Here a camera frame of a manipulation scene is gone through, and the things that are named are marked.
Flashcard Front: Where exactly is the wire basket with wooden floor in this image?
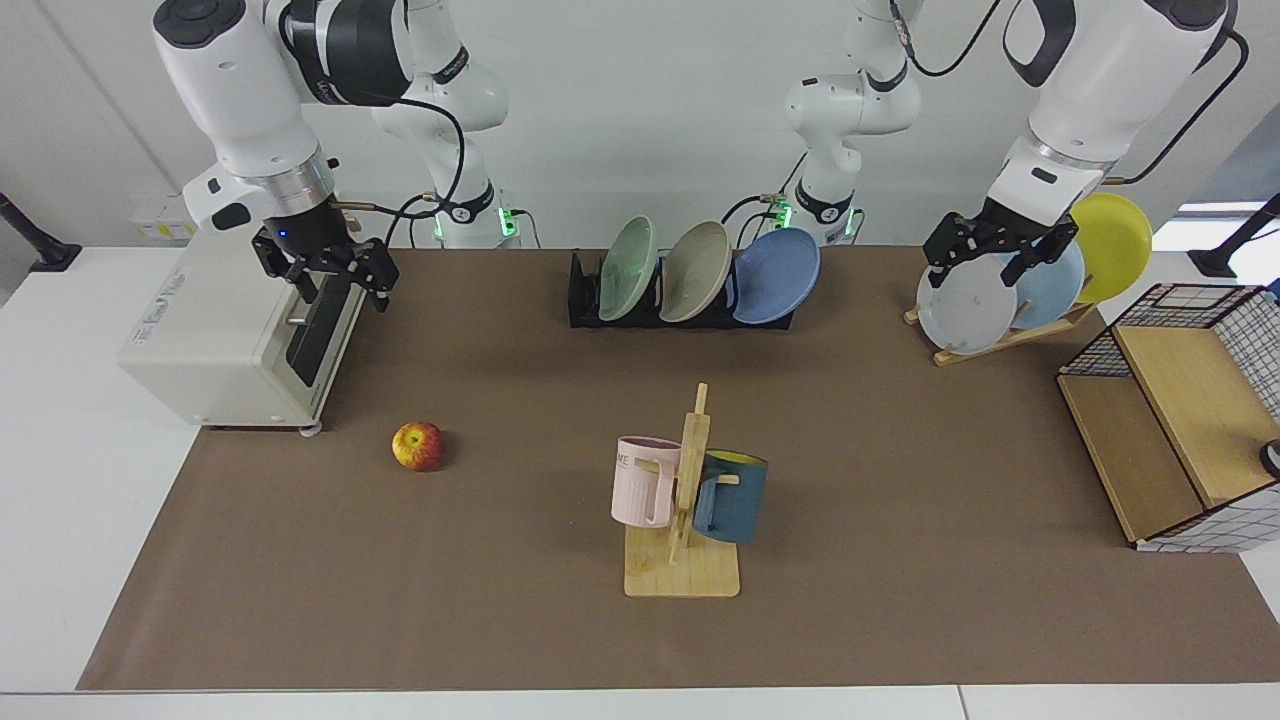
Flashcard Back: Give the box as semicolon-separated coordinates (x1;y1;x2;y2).
1057;283;1280;554

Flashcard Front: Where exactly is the green plate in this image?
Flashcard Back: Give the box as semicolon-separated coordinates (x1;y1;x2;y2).
598;216;661;322

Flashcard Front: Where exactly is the dark blue mug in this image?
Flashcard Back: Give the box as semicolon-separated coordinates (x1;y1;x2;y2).
692;450;769;545

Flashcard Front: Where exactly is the yellow plate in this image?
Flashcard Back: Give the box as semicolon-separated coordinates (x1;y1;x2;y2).
1068;192;1154;305

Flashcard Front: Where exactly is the black stand foot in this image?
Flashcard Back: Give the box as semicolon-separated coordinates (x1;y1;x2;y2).
0;192;83;274
1188;193;1280;279

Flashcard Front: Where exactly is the black dish rack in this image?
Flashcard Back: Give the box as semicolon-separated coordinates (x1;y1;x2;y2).
568;250;798;331

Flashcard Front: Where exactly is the wooden plate rack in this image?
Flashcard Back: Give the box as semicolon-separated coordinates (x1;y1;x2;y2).
903;300;1098;367

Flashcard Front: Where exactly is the pink mug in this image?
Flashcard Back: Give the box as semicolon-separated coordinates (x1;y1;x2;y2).
611;436;683;528

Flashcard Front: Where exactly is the light blue plate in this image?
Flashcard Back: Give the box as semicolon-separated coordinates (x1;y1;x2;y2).
1005;240;1086;331

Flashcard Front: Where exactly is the wooden cup stand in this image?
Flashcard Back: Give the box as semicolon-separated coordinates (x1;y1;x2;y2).
624;383;742;599

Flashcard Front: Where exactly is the beige plate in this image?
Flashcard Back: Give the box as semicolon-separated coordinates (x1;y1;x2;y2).
659;221;734;324

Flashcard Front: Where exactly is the red yellow apple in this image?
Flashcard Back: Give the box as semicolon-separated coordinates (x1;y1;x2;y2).
391;421;446;473

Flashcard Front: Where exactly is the white socket box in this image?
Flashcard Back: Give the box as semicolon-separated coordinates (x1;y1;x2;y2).
130;208;201;243

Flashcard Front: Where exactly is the brown table cloth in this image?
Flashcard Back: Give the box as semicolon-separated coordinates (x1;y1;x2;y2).
76;247;1280;691

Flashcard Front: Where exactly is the grey plate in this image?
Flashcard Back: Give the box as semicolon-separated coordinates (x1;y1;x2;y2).
916;262;1019;357

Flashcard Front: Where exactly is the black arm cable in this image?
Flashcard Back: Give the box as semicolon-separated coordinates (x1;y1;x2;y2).
888;0;1251;186
330;85;468;249

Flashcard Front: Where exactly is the pale toaster oven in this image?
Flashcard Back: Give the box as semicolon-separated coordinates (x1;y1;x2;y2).
118;225;367;437

